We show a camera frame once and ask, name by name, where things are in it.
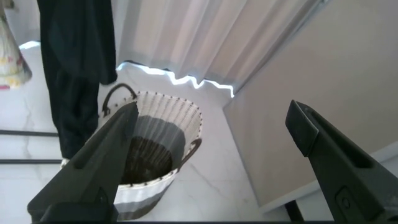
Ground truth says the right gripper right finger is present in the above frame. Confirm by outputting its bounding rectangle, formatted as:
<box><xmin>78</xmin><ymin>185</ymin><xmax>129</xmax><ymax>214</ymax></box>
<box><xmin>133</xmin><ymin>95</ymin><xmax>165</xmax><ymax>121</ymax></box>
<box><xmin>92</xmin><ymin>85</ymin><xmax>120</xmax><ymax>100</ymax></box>
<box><xmin>285</xmin><ymin>99</ymin><xmax>398</xmax><ymax>222</ymax></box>

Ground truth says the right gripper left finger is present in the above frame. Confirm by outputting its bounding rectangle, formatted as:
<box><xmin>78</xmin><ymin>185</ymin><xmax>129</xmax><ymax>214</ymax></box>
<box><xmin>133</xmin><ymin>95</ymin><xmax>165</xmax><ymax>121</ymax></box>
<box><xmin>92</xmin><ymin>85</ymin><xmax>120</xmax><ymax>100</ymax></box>
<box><xmin>27</xmin><ymin>101</ymin><xmax>139</xmax><ymax>224</ymax></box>

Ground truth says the black garment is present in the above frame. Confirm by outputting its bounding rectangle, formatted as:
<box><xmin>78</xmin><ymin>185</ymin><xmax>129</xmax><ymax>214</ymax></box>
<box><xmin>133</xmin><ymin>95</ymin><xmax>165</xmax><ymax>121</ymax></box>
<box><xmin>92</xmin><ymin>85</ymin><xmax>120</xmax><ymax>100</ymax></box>
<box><xmin>36</xmin><ymin>0</ymin><xmax>118</xmax><ymax>161</ymax></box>

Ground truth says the cream printed garment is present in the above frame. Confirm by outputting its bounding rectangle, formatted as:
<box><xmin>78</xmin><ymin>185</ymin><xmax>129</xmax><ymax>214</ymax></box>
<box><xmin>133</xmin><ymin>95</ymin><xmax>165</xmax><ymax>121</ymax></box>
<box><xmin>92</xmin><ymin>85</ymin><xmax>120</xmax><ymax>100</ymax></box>
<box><xmin>0</xmin><ymin>0</ymin><xmax>33</xmax><ymax>91</ymax></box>

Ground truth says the black clothes rack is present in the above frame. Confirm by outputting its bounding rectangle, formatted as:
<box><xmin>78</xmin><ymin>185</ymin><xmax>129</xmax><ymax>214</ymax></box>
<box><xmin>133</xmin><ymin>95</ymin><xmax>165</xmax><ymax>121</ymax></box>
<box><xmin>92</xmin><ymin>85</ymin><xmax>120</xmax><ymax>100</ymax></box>
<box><xmin>0</xmin><ymin>129</ymin><xmax>63</xmax><ymax>165</ymax></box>

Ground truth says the white laundry basket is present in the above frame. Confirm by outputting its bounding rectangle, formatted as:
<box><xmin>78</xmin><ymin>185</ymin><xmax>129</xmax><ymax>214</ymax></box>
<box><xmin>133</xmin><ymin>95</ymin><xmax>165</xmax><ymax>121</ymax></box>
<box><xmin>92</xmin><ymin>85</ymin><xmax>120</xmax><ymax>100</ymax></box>
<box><xmin>60</xmin><ymin>82</ymin><xmax>204</xmax><ymax>221</ymax></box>

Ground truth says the white curtain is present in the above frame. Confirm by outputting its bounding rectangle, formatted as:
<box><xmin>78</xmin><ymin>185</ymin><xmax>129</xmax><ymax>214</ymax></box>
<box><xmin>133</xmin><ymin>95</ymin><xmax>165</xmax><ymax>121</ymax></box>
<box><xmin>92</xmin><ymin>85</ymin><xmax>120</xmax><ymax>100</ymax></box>
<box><xmin>6</xmin><ymin>0</ymin><xmax>326</xmax><ymax>98</ymax></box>

